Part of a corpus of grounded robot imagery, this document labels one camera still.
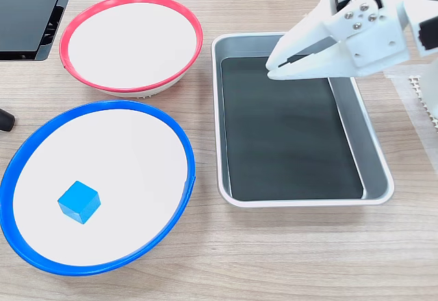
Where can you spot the blue cube block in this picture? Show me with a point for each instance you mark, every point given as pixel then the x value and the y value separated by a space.
pixel 77 198

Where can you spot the silver metal tray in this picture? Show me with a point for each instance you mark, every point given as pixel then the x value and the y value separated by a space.
pixel 373 150

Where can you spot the black tray liner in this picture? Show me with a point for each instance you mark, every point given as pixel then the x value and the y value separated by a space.
pixel 291 137

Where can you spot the red rimmed white dish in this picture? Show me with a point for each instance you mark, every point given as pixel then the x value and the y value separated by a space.
pixel 133 44

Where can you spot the blue rimmed white dish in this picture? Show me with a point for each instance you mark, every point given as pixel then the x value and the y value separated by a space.
pixel 113 164

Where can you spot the white mesh mat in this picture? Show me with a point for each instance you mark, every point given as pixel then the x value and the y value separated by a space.
pixel 415 82

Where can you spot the translucent plastic sheet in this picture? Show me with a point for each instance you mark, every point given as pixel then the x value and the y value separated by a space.
pixel 407 109

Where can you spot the black flat device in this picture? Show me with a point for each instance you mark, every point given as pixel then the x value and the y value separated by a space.
pixel 24 17

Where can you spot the black cylindrical object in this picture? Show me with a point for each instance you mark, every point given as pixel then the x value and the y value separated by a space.
pixel 6 119

